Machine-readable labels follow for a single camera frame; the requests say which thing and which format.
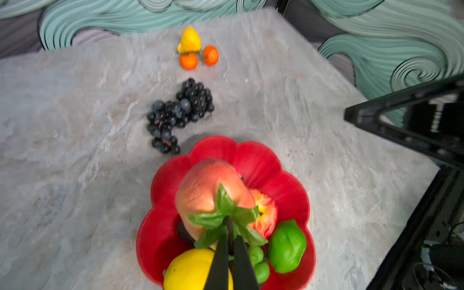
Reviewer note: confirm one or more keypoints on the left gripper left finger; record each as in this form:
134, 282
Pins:
218, 274

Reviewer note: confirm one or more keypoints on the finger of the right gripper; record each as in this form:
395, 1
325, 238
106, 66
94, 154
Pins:
427, 118

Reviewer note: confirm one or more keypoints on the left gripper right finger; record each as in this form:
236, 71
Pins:
244, 275

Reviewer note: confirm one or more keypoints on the yellow lemon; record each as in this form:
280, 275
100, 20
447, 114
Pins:
189, 271

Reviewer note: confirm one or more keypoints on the dark purple plum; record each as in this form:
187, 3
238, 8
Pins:
260, 265

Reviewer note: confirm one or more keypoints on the green lime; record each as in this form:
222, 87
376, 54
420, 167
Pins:
286, 246

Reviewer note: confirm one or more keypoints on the red flower-shaped bowl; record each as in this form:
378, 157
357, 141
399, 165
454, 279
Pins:
157, 241

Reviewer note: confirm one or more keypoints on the red apple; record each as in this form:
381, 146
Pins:
268, 211

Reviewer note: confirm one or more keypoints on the small yellow citrus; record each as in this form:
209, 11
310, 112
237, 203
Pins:
190, 41

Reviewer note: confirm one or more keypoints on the dark avocado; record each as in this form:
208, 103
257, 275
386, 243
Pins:
184, 234

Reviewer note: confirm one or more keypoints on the black grape bunch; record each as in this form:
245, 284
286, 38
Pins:
191, 104

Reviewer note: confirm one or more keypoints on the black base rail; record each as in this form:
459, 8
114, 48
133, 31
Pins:
429, 253

